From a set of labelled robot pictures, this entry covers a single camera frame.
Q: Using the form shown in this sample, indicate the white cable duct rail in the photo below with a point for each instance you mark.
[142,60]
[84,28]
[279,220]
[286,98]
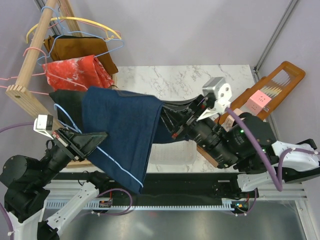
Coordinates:
[97,205]

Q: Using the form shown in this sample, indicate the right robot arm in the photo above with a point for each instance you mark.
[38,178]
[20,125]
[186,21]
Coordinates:
[244,142]

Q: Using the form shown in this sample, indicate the pink cube power socket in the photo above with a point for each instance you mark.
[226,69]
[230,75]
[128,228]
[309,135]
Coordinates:
[256,103]

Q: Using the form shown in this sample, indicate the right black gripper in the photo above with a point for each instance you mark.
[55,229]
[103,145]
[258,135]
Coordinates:
[172,122]

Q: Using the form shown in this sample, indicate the brown wooden tray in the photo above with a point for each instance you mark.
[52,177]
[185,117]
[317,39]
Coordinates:
[277,85]

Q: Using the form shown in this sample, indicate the black jeans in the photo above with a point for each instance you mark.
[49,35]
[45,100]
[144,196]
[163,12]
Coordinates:
[71,102]

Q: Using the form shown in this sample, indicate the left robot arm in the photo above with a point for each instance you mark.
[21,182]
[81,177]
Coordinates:
[25,179]

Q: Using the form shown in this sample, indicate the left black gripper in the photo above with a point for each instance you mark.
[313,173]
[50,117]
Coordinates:
[79,145]

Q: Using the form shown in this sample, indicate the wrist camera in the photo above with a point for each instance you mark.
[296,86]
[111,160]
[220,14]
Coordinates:
[222,93]
[43,125]

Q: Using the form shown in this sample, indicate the brown trousers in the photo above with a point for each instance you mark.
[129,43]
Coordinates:
[68,47]

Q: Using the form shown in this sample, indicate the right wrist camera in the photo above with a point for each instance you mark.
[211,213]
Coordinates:
[222,93]

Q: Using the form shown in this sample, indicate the red white patterned trousers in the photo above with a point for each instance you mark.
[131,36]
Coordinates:
[77,74]

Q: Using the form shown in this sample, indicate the white plastic basket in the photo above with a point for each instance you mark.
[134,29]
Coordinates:
[175,153]

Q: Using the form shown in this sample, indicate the dark blue jeans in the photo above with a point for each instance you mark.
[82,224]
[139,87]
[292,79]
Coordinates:
[133,124]

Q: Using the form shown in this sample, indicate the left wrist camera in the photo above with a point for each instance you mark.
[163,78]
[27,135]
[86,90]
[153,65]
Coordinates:
[43,125]

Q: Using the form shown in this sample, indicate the yellow plastic hanger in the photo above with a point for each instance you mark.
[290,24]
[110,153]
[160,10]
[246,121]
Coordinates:
[110,33]

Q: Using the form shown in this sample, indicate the peach cube power socket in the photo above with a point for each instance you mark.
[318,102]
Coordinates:
[229,121]

